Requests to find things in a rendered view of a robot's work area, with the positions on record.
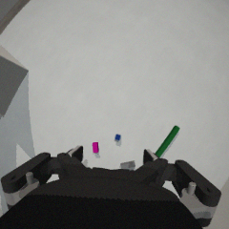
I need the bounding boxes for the grey rod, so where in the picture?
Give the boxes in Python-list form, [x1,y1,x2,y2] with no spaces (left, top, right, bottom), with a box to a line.
[120,160,135,169]

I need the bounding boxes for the green rod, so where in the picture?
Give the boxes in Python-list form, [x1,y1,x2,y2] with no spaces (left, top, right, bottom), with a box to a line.
[155,125,180,157]

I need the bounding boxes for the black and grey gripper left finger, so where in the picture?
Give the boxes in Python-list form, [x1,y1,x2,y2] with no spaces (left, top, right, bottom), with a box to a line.
[1,146,97,209]

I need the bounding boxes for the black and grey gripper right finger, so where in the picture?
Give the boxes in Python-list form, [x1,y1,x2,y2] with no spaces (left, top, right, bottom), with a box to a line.
[122,149,221,227]

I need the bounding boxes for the short magenta rod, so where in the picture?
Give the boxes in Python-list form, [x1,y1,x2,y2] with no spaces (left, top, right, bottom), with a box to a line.
[93,142,99,153]

